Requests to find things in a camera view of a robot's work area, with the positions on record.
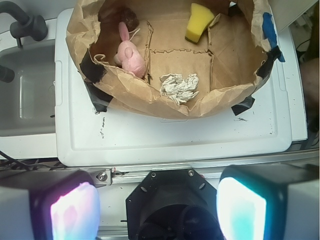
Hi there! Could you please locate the dark brown fuzzy clump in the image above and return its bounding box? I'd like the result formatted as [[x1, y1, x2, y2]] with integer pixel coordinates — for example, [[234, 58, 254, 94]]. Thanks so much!
[[119, 7, 140, 33]]

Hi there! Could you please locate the blue tape strip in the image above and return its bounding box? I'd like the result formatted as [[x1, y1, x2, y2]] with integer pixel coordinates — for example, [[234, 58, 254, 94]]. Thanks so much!
[[262, 12, 279, 50]]

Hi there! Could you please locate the black tape left piece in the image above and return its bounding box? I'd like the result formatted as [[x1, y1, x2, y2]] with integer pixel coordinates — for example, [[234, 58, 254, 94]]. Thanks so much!
[[79, 49, 113, 112]]

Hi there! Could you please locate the dark grey faucet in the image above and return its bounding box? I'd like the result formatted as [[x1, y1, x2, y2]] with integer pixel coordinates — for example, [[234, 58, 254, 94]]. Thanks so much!
[[0, 0, 48, 48]]

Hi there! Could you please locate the brown paper bag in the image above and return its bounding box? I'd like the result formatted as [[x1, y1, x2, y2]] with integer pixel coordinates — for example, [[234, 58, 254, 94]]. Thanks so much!
[[66, 0, 275, 120]]

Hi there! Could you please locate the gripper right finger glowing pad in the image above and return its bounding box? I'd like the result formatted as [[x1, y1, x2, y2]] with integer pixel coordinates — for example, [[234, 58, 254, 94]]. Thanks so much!
[[216, 163, 320, 240]]

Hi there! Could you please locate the black tape piece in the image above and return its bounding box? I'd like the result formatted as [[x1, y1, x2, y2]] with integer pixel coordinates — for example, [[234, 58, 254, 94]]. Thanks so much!
[[231, 96, 255, 116], [79, 49, 113, 112]]

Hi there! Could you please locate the yellow sponge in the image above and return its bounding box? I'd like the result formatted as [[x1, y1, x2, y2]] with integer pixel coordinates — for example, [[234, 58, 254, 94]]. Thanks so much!
[[185, 3, 215, 44]]

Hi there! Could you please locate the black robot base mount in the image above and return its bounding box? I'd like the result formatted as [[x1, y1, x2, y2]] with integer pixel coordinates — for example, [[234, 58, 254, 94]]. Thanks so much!
[[125, 168, 224, 240]]

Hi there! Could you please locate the white paper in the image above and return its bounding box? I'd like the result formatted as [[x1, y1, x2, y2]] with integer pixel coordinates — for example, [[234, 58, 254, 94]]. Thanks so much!
[[159, 73, 199, 105]]

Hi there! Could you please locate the black tape right piece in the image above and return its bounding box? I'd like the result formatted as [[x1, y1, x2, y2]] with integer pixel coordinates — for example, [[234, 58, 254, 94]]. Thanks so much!
[[231, 96, 255, 116]]

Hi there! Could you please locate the white plastic lid tray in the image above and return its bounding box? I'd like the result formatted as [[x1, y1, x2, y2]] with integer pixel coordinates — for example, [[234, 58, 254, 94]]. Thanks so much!
[[55, 9, 292, 167]]

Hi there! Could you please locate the grey sink basin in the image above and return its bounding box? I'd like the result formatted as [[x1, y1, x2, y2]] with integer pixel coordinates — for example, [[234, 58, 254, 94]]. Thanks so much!
[[0, 39, 56, 137]]

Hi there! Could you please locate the pink plush bunny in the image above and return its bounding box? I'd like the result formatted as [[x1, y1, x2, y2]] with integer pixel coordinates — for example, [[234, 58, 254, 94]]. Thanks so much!
[[113, 21, 146, 79]]

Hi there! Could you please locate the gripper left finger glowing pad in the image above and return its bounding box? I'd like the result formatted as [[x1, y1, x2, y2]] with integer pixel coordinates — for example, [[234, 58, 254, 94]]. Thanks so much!
[[0, 170, 101, 240]]

